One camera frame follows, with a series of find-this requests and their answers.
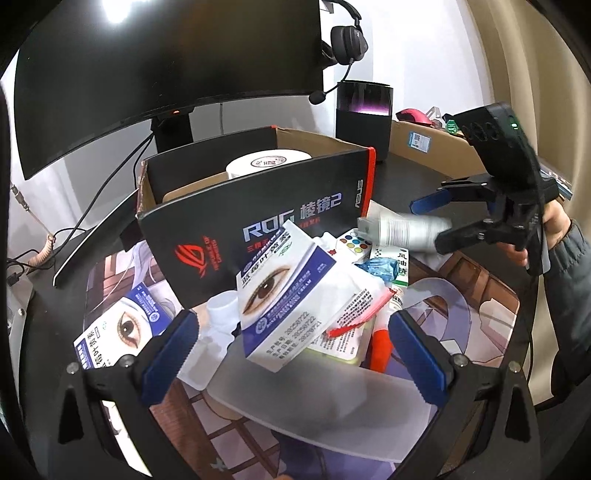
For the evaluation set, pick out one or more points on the clear plastic stand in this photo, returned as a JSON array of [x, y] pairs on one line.
[[434, 113]]

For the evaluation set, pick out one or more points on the brown cardboard carton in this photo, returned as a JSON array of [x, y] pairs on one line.
[[434, 147]]

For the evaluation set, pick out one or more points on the white folded cloth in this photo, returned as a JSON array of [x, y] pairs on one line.
[[324, 241]]

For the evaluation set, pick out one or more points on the white red-zip packet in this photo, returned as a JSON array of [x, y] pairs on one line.
[[355, 304]]

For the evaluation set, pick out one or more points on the frosted plastic sheet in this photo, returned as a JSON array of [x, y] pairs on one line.
[[323, 406]]

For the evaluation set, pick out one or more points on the blue grey book stack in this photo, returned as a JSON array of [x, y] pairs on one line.
[[562, 184]]

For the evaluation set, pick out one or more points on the black curved monitor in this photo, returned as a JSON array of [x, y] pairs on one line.
[[161, 60]]

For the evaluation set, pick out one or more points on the blue white eye-print box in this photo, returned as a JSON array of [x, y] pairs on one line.
[[281, 300], [120, 330]]

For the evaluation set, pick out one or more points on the yellow-green labelled plastic case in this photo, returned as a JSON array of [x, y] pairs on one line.
[[339, 353]]

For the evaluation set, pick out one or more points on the red computer mouse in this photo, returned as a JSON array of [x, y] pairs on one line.
[[413, 115]]

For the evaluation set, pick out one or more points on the white plastic cup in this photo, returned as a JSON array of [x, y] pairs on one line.
[[224, 302]]

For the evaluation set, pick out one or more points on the person's right hand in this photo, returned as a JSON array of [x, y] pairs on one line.
[[556, 221]]

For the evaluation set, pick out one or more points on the green small object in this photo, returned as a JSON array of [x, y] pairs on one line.
[[450, 127]]

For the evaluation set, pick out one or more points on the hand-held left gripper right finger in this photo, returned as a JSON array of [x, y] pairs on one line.
[[418, 357]]

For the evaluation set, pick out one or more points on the small white plastic blister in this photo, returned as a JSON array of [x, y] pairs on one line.
[[205, 355]]

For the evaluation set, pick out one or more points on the black headset with microphone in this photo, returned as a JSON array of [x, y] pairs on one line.
[[348, 41]]

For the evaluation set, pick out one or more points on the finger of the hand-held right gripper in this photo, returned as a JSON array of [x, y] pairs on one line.
[[461, 235], [429, 201]]

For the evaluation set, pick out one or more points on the printed desk mat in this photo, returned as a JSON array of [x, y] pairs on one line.
[[485, 314]]

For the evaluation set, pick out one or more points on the black and red cardboard box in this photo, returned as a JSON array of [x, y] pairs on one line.
[[221, 198]]

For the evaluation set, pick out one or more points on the small green white carton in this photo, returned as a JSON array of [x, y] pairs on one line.
[[400, 263]]

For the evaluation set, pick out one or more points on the white tape roll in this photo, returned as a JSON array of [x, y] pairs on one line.
[[263, 161]]

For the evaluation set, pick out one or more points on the orange-capped white bottle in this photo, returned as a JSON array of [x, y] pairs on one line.
[[381, 346]]

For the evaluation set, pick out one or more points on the person's right forearm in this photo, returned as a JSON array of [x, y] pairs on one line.
[[572, 277]]

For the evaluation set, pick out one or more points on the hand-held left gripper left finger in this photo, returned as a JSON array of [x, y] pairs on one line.
[[168, 355]]

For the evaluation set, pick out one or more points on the black cylindrical speaker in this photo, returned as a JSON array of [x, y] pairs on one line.
[[364, 115]]

